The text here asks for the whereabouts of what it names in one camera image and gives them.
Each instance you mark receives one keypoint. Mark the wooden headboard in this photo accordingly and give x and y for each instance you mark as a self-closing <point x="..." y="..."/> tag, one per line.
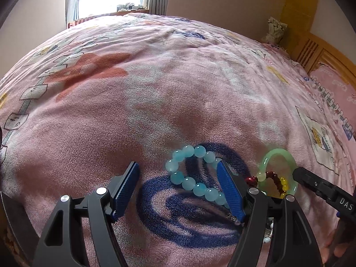
<point x="314" y="48"/>

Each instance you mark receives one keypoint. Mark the wooden desk with striped cloth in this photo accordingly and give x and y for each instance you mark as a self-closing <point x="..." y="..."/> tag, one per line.
<point x="83" y="21"/>

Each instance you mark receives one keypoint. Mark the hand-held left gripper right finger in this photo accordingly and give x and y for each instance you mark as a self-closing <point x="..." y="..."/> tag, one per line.
<point x="229" y="192"/>

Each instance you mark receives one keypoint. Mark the person's right hand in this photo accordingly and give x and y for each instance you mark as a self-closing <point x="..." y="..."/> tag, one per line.
<point x="335" y="249"/>

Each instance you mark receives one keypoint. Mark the green jade bangle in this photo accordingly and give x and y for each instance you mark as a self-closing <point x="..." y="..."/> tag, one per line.
<point x="275" y="152"/>

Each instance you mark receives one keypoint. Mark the pink pillow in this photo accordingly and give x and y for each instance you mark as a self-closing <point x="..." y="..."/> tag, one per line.
<point x="338" y="89"/>

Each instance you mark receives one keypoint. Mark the pink printed blanket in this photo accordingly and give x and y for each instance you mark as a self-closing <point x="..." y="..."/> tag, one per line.
<point x="155" y="89"/>

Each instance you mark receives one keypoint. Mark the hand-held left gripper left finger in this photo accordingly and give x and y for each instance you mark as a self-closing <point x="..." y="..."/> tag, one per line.
<point x="126" y="189"/>

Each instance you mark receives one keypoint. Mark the wrapped flower bouquet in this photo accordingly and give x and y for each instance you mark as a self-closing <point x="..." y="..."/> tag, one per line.
<point x="275" y="29"/>

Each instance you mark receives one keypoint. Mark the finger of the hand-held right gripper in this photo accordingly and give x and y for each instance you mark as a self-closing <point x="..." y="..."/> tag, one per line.
<point x="311" y="182"/>

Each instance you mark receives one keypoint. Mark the small clutter on desk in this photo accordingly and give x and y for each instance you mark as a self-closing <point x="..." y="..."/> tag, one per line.
<point x="130" y="7"/>

